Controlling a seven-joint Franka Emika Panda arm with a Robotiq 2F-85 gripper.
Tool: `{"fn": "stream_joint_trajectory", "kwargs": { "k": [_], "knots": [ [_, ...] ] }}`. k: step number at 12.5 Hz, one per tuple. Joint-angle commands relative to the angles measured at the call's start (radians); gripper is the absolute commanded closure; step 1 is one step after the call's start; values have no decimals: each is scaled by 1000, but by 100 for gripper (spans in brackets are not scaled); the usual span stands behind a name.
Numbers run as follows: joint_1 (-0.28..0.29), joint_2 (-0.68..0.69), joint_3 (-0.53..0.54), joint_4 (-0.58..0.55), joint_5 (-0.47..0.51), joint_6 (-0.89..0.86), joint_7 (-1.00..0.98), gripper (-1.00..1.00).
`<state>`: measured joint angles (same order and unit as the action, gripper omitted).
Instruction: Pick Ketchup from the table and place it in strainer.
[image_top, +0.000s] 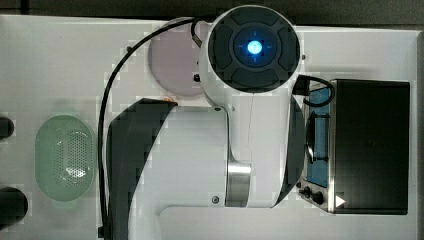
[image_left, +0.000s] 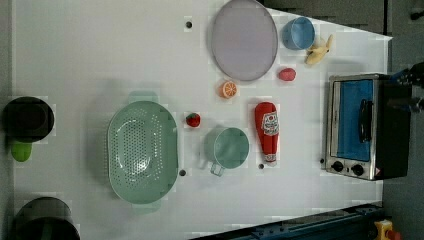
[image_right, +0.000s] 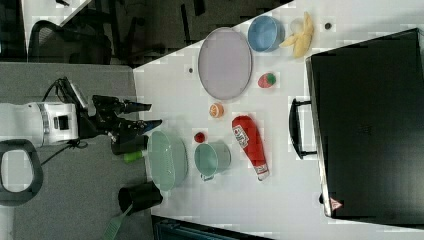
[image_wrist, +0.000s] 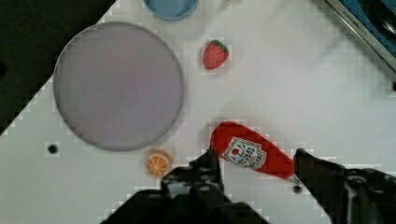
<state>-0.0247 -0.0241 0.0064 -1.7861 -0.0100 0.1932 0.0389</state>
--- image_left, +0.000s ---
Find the red plush ketchup bottle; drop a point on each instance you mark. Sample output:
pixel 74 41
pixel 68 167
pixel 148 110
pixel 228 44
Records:
pixel 267 127

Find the small red strawberry toy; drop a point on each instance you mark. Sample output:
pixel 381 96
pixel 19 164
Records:
pixel 193 120

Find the plush orange half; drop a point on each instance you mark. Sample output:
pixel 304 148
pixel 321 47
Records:
pixel 228 89

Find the green mug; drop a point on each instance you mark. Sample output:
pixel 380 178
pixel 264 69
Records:
pixel 226 148

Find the red and green strawberry toy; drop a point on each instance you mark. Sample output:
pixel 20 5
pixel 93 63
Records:
pixel 287 74

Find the large grey plate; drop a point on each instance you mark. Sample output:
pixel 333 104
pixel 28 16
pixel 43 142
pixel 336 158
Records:
pixel 244 40

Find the blue bowl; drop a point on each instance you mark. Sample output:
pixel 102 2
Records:
pixel 298 34

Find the plush peeled banana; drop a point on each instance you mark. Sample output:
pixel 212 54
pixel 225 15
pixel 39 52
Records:
pixel 317 51

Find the silver toaster oven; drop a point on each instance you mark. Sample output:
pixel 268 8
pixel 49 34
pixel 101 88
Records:
pixel 366 137

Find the black cylinder with green tag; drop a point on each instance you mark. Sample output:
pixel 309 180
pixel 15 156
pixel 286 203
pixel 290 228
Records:
pixel 26 120

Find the black cylinder lower left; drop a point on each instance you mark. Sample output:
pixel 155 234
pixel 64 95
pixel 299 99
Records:
pixel 44 218

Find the yellow and red clamp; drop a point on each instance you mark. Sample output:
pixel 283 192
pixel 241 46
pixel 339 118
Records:
pixel 385 231

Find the blue metal frame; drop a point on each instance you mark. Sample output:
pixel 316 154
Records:
pixel 353 223

